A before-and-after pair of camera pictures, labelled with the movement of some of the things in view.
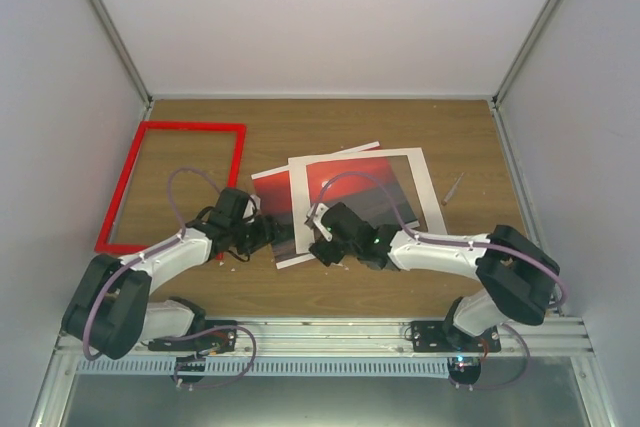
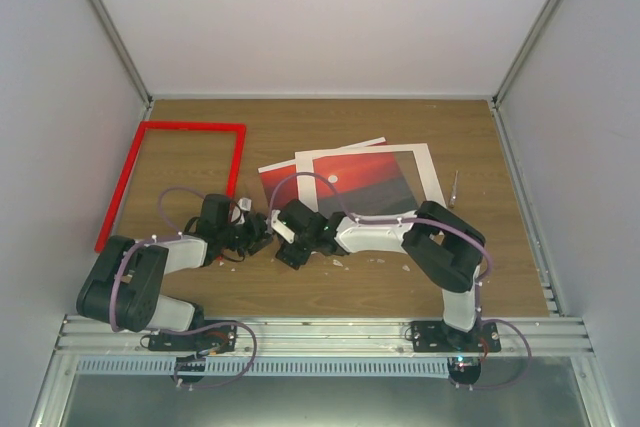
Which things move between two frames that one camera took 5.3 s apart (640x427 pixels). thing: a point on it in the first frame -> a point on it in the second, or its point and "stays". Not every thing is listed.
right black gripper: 324,254 -> 290,257
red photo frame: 103,244 stays
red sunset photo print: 368,184 stays
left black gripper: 266,233 stays
